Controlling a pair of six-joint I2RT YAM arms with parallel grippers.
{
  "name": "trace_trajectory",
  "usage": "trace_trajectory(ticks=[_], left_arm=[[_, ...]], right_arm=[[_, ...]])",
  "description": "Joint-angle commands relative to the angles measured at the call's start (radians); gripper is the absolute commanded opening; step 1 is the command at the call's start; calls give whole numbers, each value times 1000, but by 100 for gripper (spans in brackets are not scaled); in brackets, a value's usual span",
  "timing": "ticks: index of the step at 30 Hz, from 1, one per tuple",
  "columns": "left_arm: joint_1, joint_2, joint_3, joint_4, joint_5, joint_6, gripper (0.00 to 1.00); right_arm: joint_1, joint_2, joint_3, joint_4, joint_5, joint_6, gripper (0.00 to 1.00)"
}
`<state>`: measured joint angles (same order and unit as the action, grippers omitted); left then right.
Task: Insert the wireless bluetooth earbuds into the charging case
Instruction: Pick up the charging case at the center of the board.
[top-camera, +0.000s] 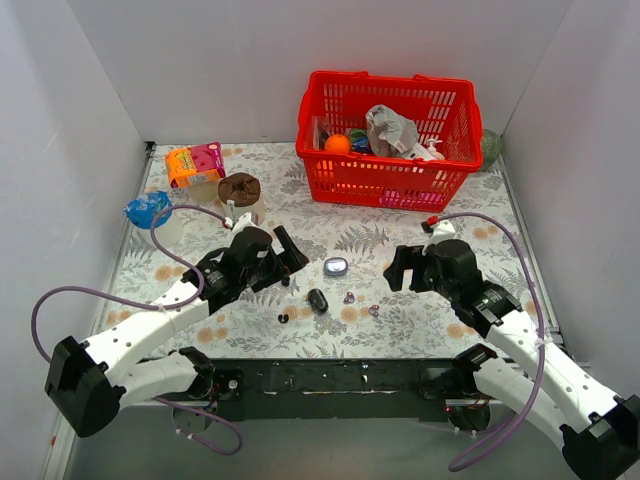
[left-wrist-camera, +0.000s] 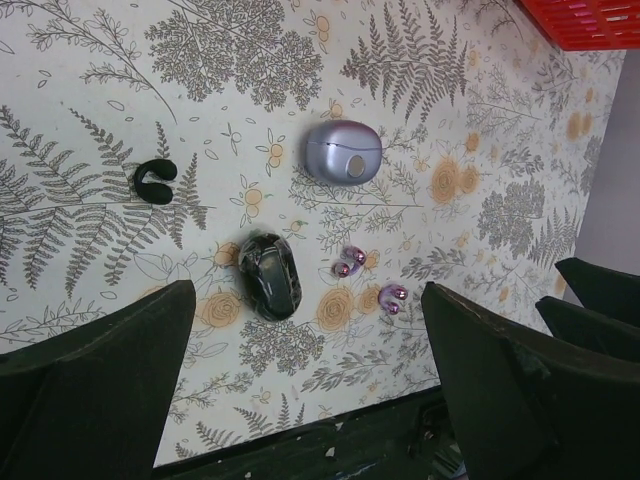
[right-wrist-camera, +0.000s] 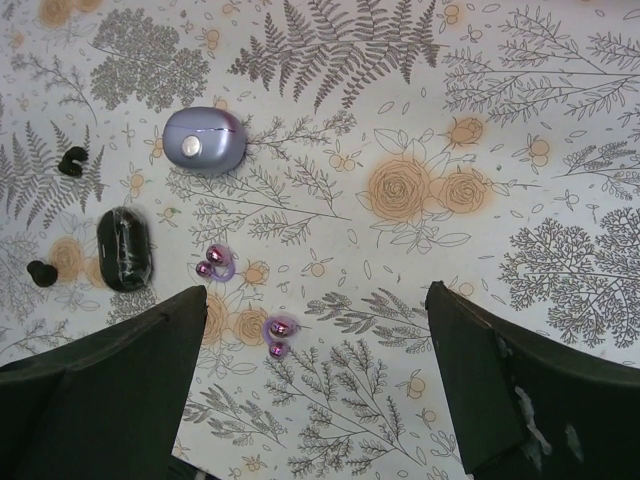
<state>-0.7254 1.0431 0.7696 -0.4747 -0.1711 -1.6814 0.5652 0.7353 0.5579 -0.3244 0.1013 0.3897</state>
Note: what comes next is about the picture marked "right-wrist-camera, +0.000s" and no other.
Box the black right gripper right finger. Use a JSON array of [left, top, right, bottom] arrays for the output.
[[425, 282, 639, 479]]

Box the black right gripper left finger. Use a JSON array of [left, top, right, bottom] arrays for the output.
[[1, 286, 207, 479]]

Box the purple clip earbud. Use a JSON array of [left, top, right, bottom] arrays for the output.
[[262, 315, 299, 360], [195, 244, 236, 282]]

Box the lavender earbud charging case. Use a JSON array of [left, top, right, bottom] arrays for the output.
[[162, 107, 248, 175]]

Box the black earbud charging case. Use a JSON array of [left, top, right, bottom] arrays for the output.
[[96, 207, 153, 293]]

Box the black earbud lower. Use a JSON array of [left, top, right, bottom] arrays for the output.
[[27, 260, 58, 288]]

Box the black earbud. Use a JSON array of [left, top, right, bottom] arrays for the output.
[[57, 146, 89, 177], [27, 260, 58, 288]]

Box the black earbud upper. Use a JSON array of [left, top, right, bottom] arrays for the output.
[[57, 146, 89, 177]]

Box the floral patterned table mat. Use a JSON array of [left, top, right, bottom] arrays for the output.
[[1, 1, 639, 479]]

